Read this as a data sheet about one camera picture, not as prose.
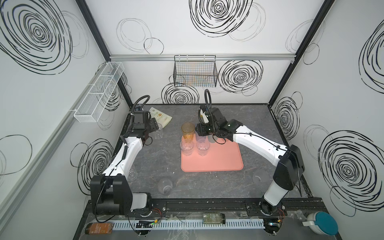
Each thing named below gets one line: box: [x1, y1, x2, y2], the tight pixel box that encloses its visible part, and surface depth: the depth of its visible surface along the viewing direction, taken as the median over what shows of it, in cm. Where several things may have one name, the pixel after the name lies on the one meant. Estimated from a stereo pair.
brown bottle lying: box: [84, 223, 114, 235], surface depth 67 cm
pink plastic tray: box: [181, 133, 244, 172], surface depth 91 cm
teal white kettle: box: [302, 211, 339, 236], surface depth 66 cm
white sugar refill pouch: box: [148, 107, 173, 129], surface depth 114 cm
